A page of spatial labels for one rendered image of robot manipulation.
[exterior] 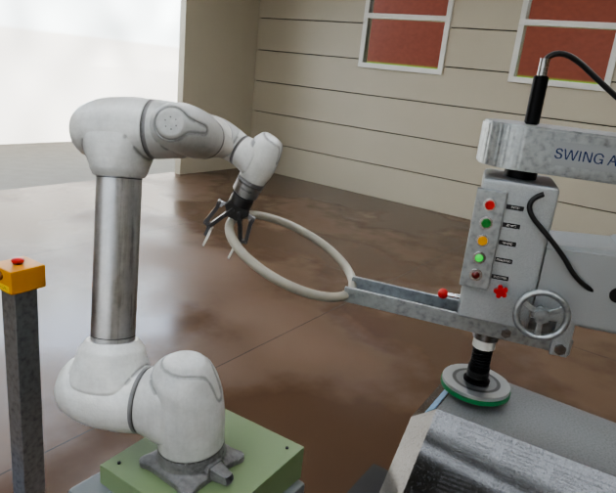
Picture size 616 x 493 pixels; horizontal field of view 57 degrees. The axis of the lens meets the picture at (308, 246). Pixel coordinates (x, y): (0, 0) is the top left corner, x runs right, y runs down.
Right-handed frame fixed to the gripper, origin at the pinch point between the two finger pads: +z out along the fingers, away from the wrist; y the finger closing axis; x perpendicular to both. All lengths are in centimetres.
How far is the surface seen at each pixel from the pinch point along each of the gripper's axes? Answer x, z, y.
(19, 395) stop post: -22, 74, -37
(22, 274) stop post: -17, 32, -51
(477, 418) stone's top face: -32, -2, 93
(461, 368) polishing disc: -12, -5, 90
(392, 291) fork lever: -4, -15, 58
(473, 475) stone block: -47, 7, 94
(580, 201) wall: 525, -23, 364
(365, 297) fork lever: -13, -13, 49
